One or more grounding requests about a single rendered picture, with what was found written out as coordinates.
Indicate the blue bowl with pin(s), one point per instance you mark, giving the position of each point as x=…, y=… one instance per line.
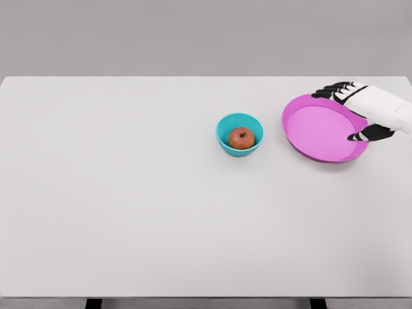
x=239, y=130

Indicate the pink plate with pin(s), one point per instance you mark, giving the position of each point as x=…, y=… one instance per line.
x=317, y=132

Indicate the red apple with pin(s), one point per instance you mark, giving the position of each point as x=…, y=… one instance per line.
x=241, y=138

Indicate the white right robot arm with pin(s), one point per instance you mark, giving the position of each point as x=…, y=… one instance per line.
x=406, y=117

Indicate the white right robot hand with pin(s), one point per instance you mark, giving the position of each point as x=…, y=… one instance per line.
x=370, y=107

